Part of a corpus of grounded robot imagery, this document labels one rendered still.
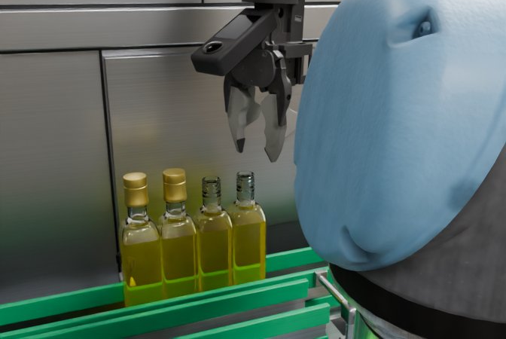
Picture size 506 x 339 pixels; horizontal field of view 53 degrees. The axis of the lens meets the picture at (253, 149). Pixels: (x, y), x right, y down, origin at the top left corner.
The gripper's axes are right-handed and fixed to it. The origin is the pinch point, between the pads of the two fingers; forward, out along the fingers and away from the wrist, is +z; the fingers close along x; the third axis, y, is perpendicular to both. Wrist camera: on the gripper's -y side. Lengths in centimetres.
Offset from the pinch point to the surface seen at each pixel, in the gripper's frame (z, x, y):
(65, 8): -16.4, 33.4, -6.5
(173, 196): 9.8, 12.8, -2.8
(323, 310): 25.8, -7.4, 9.3
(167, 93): -3.2, 24.0, 5.6
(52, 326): 26.9, 19.5, -19.8
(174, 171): 6.3, 13.9, -1.7
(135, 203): 10.2, 15.6, -7.7
